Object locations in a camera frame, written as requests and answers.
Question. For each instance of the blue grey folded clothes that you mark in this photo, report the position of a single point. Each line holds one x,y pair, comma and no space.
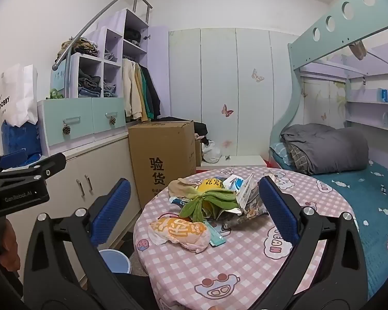
111,89

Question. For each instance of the person's left hand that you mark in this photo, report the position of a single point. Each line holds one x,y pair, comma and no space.
11,240

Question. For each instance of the small wall butterfly sticker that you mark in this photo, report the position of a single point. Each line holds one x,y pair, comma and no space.
304,94
323,116

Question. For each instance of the faint pink butterfly sticker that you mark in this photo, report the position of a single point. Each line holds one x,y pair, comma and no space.
226,143

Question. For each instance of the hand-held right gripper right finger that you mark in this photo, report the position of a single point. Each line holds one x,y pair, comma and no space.
278,210

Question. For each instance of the teal sachet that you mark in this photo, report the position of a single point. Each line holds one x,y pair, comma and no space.
215,235

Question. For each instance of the cream cabinet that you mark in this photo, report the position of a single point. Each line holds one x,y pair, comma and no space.
93,161

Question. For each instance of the white blue packet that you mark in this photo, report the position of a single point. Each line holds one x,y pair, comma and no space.
232,180

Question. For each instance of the patterned clothes pile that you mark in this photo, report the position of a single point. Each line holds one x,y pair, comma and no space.
80,46

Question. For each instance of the orange white snack bag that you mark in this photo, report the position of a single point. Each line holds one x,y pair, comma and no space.
177,232

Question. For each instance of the blue bag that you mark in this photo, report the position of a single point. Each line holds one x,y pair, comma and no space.
19,139

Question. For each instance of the blue checked pillow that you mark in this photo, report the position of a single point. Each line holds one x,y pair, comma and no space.
279,155

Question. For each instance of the dark folded clothes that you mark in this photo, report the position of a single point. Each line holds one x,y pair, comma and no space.
132,35

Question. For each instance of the teal bed sheet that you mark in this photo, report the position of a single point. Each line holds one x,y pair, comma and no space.
368,200

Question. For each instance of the green leafy plush toy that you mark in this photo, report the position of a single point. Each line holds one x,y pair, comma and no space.
207,200

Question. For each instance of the yellow printed packet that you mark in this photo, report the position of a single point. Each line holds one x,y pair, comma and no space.
210,184

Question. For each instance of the cream jacket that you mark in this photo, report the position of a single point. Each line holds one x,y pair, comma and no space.
129,87

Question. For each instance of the narrow teal drawer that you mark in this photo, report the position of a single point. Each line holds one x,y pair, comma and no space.
108,109

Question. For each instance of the lilac shelf unit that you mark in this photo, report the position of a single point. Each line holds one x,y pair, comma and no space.
111,19

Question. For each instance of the silver handrail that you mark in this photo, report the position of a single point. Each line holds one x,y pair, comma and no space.
84,30

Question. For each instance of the white plastic bag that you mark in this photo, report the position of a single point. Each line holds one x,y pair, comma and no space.
211,151

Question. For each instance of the pale butterfly sticker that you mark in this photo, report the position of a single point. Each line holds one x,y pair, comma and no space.
258,76

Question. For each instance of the folded jeans stack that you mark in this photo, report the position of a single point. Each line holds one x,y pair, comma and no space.
89,85

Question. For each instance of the pink checked tablecloth table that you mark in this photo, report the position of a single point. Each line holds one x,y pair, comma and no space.
245,264

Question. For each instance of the wide teal drawer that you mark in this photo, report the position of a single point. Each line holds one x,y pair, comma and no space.
68,113

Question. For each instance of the teal bunk bed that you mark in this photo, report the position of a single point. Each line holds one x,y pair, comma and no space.
326,29

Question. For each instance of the white paper bag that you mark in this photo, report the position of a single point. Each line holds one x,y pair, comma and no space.
17,97

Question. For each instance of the pine cone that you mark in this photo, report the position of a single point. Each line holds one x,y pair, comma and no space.
67,129
112,121

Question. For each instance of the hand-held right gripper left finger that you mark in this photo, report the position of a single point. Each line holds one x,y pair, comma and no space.
111,213

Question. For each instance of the small blue box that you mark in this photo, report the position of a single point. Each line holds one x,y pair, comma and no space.
383,95

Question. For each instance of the black coat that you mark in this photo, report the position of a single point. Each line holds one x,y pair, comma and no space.
154,93

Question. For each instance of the beige sock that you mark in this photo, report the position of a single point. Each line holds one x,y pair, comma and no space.
177,187

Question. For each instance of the white-topped red platform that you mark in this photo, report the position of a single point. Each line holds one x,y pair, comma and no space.
242,161

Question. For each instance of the yellow garment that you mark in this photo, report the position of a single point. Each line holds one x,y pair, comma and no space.
141,97

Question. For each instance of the large cardboard box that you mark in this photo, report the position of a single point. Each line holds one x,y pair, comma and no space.
161,155

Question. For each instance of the brown hanging object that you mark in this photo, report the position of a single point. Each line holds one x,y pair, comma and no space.
357,50

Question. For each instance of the grey quilt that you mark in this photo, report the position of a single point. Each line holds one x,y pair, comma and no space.
329,148

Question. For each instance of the green garment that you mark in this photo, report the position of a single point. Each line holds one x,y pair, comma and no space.
147,87

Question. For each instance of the white wardrobe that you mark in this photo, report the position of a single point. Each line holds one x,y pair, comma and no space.
213,71

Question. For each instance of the blue plastic bucket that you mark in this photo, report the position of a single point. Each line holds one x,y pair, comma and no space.
114,261

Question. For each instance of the glossy photo flyer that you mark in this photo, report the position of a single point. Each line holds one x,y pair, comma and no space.
249,193

